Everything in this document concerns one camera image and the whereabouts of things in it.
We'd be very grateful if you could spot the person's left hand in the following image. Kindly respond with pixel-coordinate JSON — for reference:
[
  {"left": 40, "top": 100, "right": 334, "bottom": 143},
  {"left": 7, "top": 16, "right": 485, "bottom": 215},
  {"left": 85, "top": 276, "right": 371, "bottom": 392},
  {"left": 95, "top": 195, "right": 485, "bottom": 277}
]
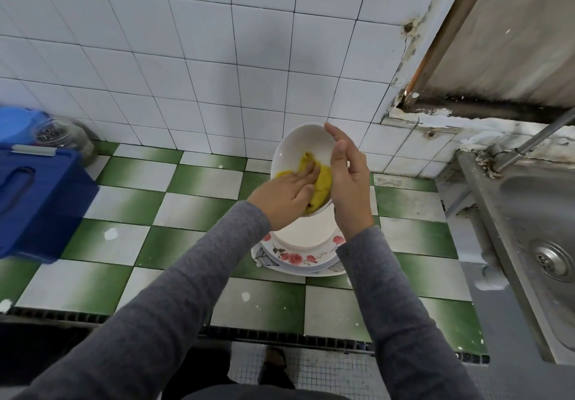
[{"left": 247, "top": 157, "right": 322, "bottom": 232}]

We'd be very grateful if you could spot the person's right hand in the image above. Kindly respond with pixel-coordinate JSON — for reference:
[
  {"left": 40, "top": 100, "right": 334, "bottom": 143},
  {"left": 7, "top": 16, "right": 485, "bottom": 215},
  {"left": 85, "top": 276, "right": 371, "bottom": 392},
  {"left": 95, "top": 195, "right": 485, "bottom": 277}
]
[{"left": 323, "top": 123, "right": 374, "bottom": 241}]

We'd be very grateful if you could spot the person's right forearm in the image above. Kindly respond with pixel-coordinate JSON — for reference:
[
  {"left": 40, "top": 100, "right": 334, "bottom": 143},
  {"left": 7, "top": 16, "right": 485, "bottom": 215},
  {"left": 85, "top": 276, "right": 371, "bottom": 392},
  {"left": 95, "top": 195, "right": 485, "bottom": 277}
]
[{"left": 337, "top": 226, "right": 486, "bottom": 400}]

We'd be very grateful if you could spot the person's black shoe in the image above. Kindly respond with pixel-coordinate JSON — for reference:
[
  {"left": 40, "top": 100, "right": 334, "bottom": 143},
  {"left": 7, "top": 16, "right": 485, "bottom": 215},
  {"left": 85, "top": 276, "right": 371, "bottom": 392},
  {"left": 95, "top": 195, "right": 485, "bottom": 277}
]
[{"left": 259, "top": 345, "right": 296, "bottom": 389}]

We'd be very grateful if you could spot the stainless steel sink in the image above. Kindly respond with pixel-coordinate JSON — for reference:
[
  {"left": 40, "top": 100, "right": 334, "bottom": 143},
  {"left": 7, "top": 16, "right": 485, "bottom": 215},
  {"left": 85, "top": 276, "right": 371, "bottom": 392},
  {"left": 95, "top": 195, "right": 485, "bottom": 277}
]
[{"left": 456, "top": 148, "right": 575, "bottom": 365}]

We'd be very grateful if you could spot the metal faucet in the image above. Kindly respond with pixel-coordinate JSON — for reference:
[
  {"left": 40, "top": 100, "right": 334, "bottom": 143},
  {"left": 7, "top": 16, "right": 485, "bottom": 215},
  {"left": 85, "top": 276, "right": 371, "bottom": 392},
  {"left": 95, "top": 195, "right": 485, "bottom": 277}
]
[{"left": 489, "top": 108, "right": 575, "bottom": 173}]

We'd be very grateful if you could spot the glass jar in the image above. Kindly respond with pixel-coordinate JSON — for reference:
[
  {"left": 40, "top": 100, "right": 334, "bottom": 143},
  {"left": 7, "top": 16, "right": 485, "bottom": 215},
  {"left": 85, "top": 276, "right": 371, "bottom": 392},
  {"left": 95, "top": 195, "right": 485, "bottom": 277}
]
[{"left": 31, "top": 117, "right": 95, "bottom": 164}]

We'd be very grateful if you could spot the blue plastic box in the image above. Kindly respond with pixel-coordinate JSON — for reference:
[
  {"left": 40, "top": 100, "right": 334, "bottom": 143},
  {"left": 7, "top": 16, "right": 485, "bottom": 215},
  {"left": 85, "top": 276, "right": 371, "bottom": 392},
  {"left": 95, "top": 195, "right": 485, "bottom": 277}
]
[{"left": 0, "top": 144, "right": 100, "bottom": 264}]

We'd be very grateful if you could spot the blue plastic bowl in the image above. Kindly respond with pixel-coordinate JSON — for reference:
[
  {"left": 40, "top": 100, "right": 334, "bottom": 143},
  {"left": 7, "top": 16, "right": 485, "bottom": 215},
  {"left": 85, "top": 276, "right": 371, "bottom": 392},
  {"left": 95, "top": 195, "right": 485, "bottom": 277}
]
[{"left": 0, "top": 106, "right": 50, "bottom": 147}]

